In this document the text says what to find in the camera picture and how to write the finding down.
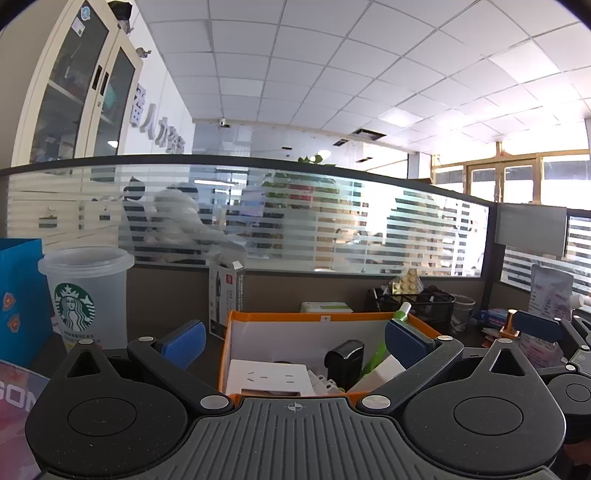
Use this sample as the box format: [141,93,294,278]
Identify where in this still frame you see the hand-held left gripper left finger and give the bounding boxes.
[67,320,234,413]

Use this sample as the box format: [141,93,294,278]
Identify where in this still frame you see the striped frosted glass partition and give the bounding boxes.
[0,154,491,278]

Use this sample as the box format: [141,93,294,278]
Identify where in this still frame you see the white printed pouch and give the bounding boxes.
[518,263,576,368]

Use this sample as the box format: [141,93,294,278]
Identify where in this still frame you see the green potted plant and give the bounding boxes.
[297,154,339,168]

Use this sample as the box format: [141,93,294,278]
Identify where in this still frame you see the grey partition panel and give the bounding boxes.
[494,202,568,258]

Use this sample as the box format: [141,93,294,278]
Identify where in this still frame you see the blue packet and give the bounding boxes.
[470,307,509,329]

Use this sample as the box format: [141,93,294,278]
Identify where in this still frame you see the black leather case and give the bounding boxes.
[324,340,366,389]

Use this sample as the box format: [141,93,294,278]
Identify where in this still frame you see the gold-capped bottle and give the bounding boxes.
[501,308,521,339]

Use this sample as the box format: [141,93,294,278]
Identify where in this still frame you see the orange cardboard box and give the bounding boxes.
[217,310,443,398]

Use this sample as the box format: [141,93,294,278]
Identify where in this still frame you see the blue paper bag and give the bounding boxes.
[0,237,55,368]

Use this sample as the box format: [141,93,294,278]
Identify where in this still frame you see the white socket face plate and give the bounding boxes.
[226,359,318,397]

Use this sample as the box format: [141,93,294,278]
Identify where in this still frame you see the colourful printed desk mat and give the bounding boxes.
[0,359,52,480]

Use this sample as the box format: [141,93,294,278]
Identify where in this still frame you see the white and red pen box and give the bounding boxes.
[208,261,246,341]

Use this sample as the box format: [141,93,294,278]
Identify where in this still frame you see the yellow studded brick plate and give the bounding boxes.
[389,271,424,295]

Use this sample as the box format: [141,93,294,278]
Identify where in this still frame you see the black mesh desk organiser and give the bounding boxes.
[366,286,456,322]

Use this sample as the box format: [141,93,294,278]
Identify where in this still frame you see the small white box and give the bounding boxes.
[346,353,408,394]

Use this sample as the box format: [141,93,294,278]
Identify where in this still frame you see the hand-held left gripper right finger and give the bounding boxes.
[356,320,527,413]

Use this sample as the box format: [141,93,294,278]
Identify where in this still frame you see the translucent plastic cup green logo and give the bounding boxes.
[38,247,136,350]

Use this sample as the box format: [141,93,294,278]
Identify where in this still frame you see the green and white box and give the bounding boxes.
[300,301,355,315]

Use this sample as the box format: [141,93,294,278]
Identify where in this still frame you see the cream glass-door cabinet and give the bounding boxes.
[9,0,145,168]

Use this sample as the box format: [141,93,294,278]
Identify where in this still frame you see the green tube white cap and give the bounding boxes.
[360,303,413,378]

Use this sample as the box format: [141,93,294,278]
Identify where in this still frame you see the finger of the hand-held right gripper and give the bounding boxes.
[512,310,591,350]

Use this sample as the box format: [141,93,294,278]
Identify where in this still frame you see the wooden framed glass doors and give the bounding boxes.
[431,140,591,207]

